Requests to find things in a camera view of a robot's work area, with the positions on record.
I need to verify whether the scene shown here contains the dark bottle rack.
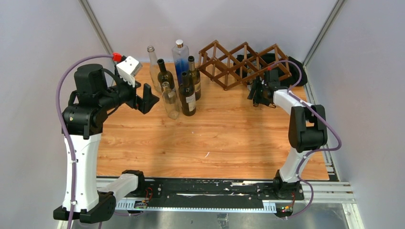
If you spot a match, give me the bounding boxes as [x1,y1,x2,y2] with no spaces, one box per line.
[179,72,196,116]

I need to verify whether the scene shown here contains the blue square glass bottle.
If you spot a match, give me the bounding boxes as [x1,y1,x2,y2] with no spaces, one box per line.
[172,39,189,85]

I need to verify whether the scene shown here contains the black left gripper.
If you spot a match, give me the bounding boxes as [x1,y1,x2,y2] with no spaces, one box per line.
[98,71,159,113]

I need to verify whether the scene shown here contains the small clear bottle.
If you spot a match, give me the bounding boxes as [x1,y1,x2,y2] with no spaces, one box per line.
[247,68,262,91]

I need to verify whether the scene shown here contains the clear round glass bottle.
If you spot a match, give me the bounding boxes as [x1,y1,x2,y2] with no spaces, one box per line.
[147,45,161,93]

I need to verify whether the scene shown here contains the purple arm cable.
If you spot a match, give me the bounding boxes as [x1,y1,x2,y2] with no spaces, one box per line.
[267,60,342,219]
[55,52,122,229]

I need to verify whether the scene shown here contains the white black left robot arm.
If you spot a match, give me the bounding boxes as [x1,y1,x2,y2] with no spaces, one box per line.
[53,63,159,224]

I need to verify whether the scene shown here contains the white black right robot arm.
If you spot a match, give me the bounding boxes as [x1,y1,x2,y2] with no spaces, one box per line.
[248,70,328,199]

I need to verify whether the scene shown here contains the black cloth behind rack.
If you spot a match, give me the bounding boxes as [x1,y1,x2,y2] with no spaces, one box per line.
[235,53,308,90]

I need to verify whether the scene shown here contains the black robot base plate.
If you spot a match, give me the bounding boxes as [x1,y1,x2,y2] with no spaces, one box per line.
[116,178,304,213]

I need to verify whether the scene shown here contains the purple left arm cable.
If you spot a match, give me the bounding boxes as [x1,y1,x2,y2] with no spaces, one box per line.
[55,52,122,229]

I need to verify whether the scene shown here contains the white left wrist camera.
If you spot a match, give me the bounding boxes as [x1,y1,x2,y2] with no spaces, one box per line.
[116,56,143,88]

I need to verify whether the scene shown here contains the dark bottle white label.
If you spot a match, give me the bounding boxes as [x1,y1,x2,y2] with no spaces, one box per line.
[157,59,175,92]

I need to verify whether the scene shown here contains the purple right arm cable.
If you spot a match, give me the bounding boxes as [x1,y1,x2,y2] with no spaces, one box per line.
[267,60,342,219]

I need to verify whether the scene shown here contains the brown wooden wine rack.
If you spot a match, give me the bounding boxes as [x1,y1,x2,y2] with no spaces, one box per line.
[197,40,291,91]

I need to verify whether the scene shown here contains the dark bottle barcode label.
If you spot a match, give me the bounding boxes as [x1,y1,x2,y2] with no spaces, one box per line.
[188,56,202,101]

